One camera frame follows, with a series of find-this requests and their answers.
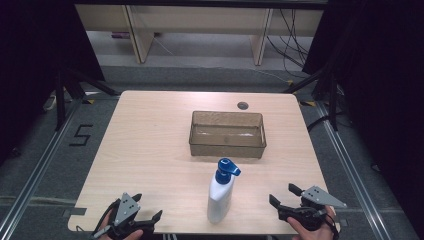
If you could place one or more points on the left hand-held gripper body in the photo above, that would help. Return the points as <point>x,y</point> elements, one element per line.
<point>126,208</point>

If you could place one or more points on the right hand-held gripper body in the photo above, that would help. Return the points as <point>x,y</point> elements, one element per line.
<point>308,213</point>

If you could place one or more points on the white pump bottle blue cap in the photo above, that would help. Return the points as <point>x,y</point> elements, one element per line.
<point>220,196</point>

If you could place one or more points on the brown translucent plastic bin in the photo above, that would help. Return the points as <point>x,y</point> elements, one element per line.
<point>228,140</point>

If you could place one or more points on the person's right hand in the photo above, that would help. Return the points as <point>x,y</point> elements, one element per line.
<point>308,233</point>

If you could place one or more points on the person's left hand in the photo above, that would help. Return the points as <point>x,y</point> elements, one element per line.
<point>135,235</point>

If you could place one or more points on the yellow black floor tape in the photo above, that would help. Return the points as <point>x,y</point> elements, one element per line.
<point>308,103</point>

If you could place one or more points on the black metal stand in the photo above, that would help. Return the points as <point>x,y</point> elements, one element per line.
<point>60,100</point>
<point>331,100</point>

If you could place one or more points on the grey table grommet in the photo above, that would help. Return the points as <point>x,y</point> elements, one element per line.
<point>242,105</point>

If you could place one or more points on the black curtain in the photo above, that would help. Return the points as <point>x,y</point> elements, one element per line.
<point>36,66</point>
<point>380,100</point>

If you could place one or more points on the beige wooden desk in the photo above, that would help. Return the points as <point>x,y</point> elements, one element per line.
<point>200,20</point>

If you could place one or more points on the aluminium floor rail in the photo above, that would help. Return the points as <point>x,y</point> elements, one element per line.
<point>36,173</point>
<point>353,176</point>

